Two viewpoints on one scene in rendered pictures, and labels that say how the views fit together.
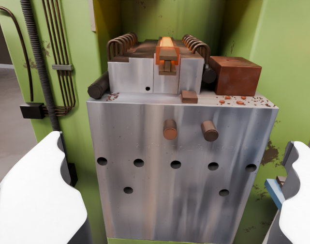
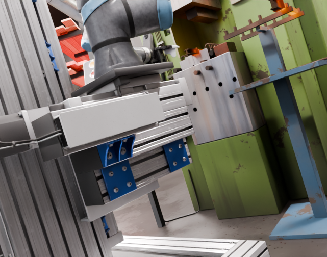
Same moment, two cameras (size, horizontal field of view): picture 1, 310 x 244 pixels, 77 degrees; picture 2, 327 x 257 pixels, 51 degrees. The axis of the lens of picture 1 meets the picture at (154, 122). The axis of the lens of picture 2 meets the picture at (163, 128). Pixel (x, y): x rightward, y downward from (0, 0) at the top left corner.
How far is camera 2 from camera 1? 1.72 m
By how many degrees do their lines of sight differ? 42
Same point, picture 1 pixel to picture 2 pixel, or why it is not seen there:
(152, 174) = (200, 97)
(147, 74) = (192, 60)
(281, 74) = (257, 42)
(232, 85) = (220, 52)
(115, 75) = (182, 65)
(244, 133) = (223, 65)
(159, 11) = (220, 41)
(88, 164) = not seen: hidden behind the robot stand
